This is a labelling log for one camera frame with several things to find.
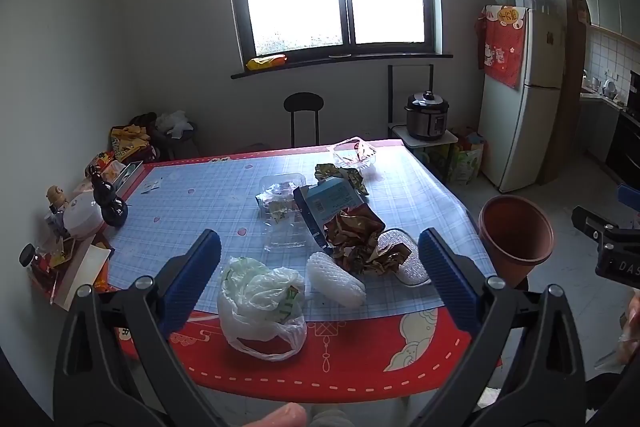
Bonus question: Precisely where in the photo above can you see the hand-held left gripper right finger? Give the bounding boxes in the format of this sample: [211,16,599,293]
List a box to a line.
[405,228,587,427]

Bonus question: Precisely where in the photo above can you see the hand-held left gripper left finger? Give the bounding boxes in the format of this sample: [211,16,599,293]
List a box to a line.
[52,229,236,427]

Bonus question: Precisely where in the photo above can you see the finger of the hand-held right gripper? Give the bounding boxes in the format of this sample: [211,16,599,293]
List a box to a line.
[571,206,621,253]
[616,183,640,210]

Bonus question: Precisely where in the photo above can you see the silver bubble pouch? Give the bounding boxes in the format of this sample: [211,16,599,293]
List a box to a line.
[377,229,432,286]

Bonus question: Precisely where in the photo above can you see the brown plastic bucket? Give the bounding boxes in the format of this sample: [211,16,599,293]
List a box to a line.
[478,194,555,293]

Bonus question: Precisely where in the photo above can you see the brown wrapper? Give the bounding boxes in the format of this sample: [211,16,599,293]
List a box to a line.
[324,209,408,278]

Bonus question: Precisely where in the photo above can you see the clear plastic clamshell container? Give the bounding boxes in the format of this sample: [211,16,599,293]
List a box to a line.
[256,173,321,253]

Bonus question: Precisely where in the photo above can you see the blue paper packet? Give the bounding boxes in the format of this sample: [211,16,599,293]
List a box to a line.
[292,177,373,253]

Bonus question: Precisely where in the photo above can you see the person's right hand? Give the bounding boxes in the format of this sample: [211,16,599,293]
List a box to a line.
[595,294,640,370]

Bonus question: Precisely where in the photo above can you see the person's left hand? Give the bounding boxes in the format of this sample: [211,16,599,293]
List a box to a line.
[248,402,307,427]

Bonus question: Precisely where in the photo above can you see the black kitchen stove unit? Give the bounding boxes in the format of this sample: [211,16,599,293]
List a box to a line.
[605,72,640,182]

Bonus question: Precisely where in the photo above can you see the white plastic bag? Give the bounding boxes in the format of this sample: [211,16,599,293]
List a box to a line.
[217,257,308,362]

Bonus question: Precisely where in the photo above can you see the grey kitchen counter cabinet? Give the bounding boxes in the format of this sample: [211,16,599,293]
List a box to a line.
[580,87,623,162]

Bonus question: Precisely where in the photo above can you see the beige paper envelope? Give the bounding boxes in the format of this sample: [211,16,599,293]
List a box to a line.
[52,244,112,312]

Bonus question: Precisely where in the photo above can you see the cream two-door fridge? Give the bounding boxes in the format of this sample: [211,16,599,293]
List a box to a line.
[477,4,566,194]

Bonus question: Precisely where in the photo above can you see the black gourd-shaped bottle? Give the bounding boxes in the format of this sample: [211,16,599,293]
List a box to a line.
[90,167,129,228]

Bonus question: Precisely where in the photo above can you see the green printed shopping bag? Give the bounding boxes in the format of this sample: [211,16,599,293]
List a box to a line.
[447,129,486,185]

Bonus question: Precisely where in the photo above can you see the white foam fruit net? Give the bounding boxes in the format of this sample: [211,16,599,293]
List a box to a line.
[306,251,367,308]

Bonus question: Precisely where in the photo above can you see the silver rectangular tin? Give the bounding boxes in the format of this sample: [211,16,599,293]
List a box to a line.
[114,161,145,188]

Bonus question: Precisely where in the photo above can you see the white round container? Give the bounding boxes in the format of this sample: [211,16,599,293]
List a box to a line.
[65,192,103,239]

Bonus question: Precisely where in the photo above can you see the small white side table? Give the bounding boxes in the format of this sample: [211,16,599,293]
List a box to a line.
[392,124,459,168]

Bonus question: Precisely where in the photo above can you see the red snack packet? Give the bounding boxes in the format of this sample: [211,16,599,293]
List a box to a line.
[85,150,126,180]

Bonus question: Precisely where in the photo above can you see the gold green crumpled wrapper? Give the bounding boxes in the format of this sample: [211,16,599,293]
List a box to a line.
[314,163,370,196]

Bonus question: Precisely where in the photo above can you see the pile of yellow snack packets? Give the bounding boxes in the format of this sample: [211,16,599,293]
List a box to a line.
[109,124,156,162]

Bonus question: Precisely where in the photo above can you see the jar with black lid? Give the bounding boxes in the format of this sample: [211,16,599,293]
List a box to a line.
[19,243,56,293]

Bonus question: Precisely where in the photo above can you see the crumpled white bag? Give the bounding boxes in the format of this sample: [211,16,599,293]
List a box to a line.
[155,109,193,138]

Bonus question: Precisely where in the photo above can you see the small beige figure bottle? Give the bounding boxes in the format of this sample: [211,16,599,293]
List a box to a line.
[46,185,68,212]

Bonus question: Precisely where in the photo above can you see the clear bag with red print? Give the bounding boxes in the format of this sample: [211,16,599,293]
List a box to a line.
[327,137,378,170]

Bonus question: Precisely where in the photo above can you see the silver black pressure cooker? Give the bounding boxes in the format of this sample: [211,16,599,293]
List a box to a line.
[404,90,451,142]

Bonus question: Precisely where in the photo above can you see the red printed cloth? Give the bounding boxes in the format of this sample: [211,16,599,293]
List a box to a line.
[475,5,528,88]

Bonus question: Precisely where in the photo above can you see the black round stool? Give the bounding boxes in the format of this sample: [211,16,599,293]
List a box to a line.
[283,92,325,146]

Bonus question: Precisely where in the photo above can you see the yellow orange snack packet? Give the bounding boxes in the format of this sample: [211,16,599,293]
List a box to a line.
[246,54,288,71]

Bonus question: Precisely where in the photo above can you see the wooden door frame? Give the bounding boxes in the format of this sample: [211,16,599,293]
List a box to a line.
[550,0,591,182]

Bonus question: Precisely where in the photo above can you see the pale green wall cabinets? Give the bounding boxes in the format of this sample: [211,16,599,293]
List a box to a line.
[582,0,640,35]

